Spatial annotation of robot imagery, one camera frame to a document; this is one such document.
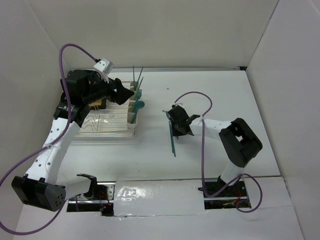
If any teal plastic spoon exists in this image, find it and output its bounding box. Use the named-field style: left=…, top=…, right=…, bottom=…
left=130, top=102, right=145, bottom=124
left=130, top=100, right=146, bottom=124

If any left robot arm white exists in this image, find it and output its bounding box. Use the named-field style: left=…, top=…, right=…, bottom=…
left=11, top=69, right=134, bottom=212

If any cream utensil holder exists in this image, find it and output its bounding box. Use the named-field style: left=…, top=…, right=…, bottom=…
left=127, top=101, right=138, bottom=132
left=129, top=81, right=139, bottom=101

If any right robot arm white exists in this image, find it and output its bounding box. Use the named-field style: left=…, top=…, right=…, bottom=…
left=165, top=105, right=263, bottom=196

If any cream utensil holder far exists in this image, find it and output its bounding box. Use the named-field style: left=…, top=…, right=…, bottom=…
left=129, top=81, right=139, bottom=101

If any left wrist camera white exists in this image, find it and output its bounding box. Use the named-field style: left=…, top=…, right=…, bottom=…
left=93, top=58, right=114, bottom=83

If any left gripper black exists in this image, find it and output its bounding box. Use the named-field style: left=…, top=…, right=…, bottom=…
left=82, top=71, right=135, bottom=105

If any metal wire dish rack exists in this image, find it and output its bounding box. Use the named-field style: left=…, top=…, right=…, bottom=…
left=53, top=79, right=138, bottom=139

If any cream utensil holder near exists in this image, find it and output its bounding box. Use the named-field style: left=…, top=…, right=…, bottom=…
left=127, top=101, right=138, bottom=132

